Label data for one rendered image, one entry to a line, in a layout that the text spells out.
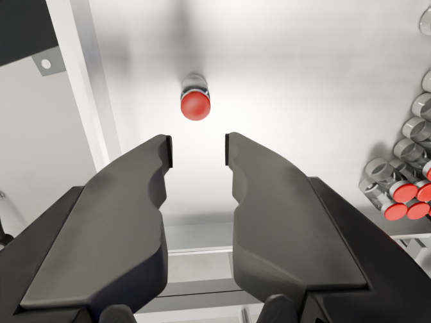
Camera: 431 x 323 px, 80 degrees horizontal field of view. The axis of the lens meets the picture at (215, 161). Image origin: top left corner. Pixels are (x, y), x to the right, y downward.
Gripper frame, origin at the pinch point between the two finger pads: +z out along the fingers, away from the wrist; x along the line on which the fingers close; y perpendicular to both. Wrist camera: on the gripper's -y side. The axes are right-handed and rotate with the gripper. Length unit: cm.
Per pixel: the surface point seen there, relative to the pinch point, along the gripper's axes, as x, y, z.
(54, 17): -9.7, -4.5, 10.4
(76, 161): -60, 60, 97
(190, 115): -0.6, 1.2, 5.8
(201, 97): 0.2, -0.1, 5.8
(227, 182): 2.6, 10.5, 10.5
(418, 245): 29.9, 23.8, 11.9
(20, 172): -87, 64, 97
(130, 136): -6.1, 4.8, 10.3
